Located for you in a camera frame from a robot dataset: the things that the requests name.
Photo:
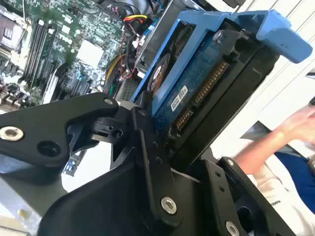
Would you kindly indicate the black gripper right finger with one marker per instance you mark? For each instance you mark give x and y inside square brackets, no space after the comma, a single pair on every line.
[214,177]

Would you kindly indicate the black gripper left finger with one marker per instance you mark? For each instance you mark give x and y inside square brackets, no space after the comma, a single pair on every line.
[49,123]

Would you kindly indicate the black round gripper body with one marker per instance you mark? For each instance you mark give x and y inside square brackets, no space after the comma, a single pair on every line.
[110,204]

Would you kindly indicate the hard disk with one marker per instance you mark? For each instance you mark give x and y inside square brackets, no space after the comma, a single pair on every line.
[197,81]

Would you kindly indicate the person's bare hand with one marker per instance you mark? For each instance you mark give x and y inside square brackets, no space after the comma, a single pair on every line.
[300,125]

